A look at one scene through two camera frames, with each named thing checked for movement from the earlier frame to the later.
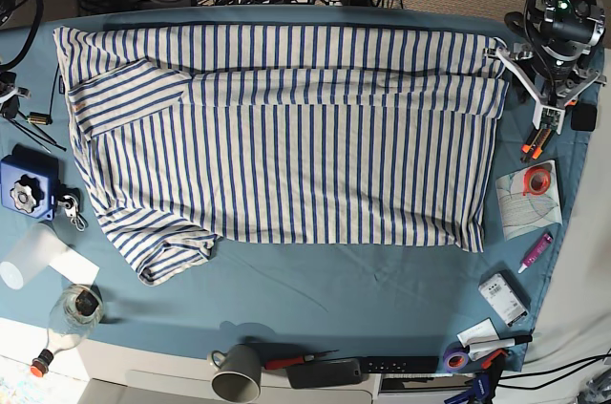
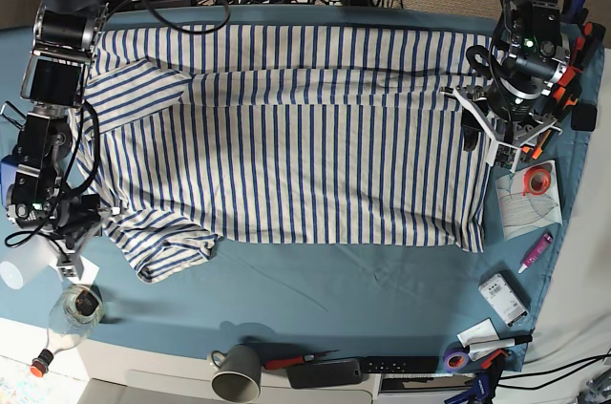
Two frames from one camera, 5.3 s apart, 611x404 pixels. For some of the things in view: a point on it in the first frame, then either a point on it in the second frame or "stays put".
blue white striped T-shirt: [187, 135] stays put
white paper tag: [483, 330] stays put
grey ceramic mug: [239, 372] stays put
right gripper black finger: [10, 107] to [85, 213]
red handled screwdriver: [284, 362] stays put
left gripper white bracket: [557, 108] to [500, 152]
